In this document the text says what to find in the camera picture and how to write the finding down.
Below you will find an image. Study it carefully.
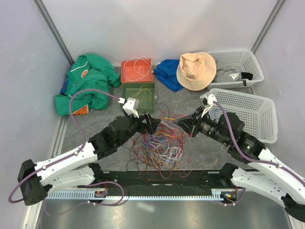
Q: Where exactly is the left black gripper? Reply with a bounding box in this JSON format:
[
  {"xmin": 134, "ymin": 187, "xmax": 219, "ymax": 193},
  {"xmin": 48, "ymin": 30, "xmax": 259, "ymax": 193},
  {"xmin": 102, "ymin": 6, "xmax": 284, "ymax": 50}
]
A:
[{"xmin": 118, "ymin": 111, "xmax": 161, "ymax": 146}]

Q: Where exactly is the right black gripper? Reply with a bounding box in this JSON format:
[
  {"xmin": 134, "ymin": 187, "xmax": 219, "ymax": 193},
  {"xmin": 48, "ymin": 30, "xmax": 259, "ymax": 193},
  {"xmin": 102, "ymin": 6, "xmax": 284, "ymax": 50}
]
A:
[{"xmin": 174, "ymin": 106, "xmax": 230, "ymax": 146}]

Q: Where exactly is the colourful wire bundle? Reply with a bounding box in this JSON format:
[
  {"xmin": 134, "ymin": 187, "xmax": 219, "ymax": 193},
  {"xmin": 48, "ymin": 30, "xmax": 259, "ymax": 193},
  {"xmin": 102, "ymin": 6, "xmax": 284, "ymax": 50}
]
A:
[{"xmin": 126, "ymin": 102, "xmax": 193, "ymax": 179}]

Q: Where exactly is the yellow wire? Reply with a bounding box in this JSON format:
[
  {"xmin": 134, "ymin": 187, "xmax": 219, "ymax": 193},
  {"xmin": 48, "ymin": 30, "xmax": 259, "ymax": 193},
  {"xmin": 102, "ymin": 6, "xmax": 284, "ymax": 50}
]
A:
[{"xmin": 132, "ymin": 83, "xmax": 155, "ymax": 105}]

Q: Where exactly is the white wire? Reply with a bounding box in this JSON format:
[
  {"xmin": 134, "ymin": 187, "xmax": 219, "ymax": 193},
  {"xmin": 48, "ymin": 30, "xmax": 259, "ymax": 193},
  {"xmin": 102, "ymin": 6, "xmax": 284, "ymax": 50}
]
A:
[{"xmin": 123, "ymin": 56, "xmax": 153, "ymax": 82}]

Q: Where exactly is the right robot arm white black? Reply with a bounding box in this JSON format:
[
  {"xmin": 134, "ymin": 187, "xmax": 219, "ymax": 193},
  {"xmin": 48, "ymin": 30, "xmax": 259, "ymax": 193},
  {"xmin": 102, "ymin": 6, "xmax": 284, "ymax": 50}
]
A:
[{"xmin": 175, "ymin": 107, "xmax": 305, "ymax": 222}]

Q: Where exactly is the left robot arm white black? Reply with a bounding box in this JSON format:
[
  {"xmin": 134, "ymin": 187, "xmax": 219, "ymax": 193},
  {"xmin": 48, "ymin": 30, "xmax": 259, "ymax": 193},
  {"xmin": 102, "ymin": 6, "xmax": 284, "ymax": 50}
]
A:
[{"xmin": 17, "ymin": 113, "xmax": 161, "ymax": 206}]

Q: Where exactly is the green plastic tray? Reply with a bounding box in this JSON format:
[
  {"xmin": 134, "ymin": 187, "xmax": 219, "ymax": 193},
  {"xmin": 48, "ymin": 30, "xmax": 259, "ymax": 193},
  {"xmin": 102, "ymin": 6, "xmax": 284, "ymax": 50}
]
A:
[{"xmin": 122, "ymin": 82, "xmax": 156, "ymax": 114}]

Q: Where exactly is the blue cloth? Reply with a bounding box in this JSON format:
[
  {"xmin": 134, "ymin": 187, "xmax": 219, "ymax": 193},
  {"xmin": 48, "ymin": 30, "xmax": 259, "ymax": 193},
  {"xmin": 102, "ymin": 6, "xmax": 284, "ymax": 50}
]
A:
[{"xmin": 153, "ymin": 59, "xmax": 183, "ymax": 92}]

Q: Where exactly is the orange plastic tray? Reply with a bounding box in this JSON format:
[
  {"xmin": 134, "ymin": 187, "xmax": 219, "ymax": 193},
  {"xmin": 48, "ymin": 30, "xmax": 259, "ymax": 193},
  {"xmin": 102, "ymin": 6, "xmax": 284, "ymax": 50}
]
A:
[{"xmin": 121, "ymin": 56, "xmax": 153, "ymax": 84}]

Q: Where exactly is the peach bucket hat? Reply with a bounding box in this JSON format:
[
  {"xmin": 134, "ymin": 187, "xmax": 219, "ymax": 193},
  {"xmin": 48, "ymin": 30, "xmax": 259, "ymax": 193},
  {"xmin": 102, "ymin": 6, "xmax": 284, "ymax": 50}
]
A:
[{"xmin": 176, "ymin": 52, "xmax": 217, "ymax": 91}]

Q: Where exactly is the grey adidas garment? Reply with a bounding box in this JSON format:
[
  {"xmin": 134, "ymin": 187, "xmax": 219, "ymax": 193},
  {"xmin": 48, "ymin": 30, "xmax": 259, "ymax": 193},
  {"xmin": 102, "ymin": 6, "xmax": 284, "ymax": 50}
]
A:
[{"xmin": 213, "ymin": 63, "xmax": 253, "ymax": 83}]

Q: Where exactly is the near white plastic basket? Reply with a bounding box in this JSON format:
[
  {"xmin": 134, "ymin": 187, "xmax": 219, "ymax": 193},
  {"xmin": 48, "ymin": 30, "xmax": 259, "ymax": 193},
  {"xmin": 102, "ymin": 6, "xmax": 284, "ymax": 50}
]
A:
[{"xmin": 200, "ymin": 88, "xmax": 278, "ymax": 144}]

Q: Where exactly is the white plastic basket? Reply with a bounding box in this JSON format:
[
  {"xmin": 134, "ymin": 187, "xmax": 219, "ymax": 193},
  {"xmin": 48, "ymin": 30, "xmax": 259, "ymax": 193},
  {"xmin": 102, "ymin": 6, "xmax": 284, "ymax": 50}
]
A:
[
  {"xmin": 200, "ymin": 88, "xmax": 278, "ymax": 144},
  {"xmin": 207, "ymin": 49, "xmax": 264, "ymax": 90}
]

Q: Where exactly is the green jacket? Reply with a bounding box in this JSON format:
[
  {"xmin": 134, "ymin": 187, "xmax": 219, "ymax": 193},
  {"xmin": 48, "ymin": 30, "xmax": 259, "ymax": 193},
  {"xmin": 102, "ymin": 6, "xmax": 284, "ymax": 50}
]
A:
[{"xmin": 54, "ymin": 53, "xmax": 121, "ymax": 116}]

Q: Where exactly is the far white plastic basket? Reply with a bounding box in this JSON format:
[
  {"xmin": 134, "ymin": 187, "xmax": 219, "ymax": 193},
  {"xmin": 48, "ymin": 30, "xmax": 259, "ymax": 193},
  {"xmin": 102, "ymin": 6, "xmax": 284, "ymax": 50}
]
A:
[{"xmin": 207, "ymin": 49, "xmax": 264, "ymax": 90}]

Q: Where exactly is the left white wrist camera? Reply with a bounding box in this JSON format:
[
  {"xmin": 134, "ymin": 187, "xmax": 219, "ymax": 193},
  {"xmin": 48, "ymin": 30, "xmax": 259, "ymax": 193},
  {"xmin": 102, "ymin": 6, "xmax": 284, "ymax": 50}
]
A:
[{"xmin": 118, "ymin": 97, "xmax": 140, "ymax": 118}]

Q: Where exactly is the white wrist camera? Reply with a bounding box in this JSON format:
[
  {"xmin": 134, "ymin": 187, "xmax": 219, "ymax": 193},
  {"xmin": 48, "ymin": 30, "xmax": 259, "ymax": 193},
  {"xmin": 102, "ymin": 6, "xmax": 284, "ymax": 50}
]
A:
[
  {"xmin": 200, "ymin": 92, "xmax": 217, "ymax": 117},
  {"xmin": 118, "ymin": 97, "xmax": 140, "ymax": 118}
]

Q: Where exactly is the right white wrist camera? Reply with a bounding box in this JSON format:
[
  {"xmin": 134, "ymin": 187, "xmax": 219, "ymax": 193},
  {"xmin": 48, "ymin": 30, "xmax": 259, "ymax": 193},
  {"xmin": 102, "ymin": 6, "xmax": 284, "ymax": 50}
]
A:
[{"xmin": 200, "ymin": 92, "xmax": 217, "ymax": 117}]

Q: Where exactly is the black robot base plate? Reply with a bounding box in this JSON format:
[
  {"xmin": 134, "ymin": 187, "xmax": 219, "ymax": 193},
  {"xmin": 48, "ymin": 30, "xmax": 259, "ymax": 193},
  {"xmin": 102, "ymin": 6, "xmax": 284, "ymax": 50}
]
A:
[{"xmin": 77, "ymin": 169, "xmax": 239, "ymax": 196}]

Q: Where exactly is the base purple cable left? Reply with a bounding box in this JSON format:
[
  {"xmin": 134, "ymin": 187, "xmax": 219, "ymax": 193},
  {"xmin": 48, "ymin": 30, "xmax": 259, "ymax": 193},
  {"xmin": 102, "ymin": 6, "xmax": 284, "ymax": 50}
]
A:
[{"xmin": 43, "ymin": 180, "xmax": 126, "ymax": 217}]

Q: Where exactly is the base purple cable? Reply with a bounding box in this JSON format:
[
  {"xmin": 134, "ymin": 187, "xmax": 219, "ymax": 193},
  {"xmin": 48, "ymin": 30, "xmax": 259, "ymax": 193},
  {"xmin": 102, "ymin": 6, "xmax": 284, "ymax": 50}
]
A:
[
  {"xmin": 220, "ymin": 183, "xmax": 246, "ymax": 207},
  {"xmin": 43, "ymin": 180, "xmax": 126, "ymax": 217}
]

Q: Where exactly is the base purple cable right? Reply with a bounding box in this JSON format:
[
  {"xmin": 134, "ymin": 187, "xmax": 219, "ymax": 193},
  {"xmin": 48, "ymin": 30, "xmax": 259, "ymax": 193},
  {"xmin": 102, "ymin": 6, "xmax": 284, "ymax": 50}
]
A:
[{"xmin": 220, "ymin": 183, "xmax": 246, "ymax": 207}]

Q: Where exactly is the right aluminium frame post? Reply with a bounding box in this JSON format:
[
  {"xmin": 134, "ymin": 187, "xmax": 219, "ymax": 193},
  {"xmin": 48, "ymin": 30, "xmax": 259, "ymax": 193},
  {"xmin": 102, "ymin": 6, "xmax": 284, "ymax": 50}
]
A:
[{"xmin": 251, "ymin": 0, "xmax": 286, "ymax": 54}]

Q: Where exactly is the aluminium frame post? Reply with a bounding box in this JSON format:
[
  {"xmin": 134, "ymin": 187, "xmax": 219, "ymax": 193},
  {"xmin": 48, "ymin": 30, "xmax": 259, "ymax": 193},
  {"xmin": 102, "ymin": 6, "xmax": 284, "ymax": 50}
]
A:
[
  {"xmin": 251, "ymin": 0, "xmax": 286, "ymax": 54},
  {"xmin": 33, "ymin": 0, "xmax": 74, "ymax": 66}
]

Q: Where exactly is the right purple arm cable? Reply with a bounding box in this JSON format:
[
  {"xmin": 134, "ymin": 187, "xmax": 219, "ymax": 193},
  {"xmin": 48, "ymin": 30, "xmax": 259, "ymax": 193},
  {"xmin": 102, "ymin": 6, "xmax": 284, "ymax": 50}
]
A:
[{"xmin": 213, "ymin": 101, "xmax": 305, "ymax": 187}]

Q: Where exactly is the light blue cable duct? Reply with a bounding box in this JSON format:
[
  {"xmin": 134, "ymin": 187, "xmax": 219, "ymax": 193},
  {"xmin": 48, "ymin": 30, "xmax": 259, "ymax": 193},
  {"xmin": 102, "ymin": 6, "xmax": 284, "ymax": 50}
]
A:
[{"xmin": 46, "ymin": 189, "xmax": 228, "ymax": 201}]

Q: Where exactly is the left aluminium frame post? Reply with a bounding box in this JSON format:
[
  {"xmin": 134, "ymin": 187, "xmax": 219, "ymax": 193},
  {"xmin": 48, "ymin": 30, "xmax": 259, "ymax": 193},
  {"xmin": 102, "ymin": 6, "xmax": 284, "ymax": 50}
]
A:
[{"xmin": 33, "ymin": 0, "xmax": 74, "ymax": 66}]

